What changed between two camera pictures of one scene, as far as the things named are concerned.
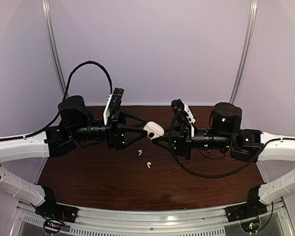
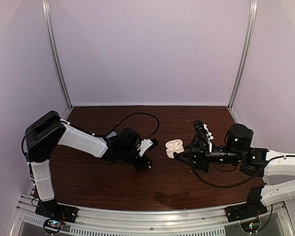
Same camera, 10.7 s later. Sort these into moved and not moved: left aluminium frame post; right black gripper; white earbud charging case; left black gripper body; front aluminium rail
Moved: left black gripper body; right black gripper; white earbud charging case
Not moved: front aluminium rail; left aluminium frame post
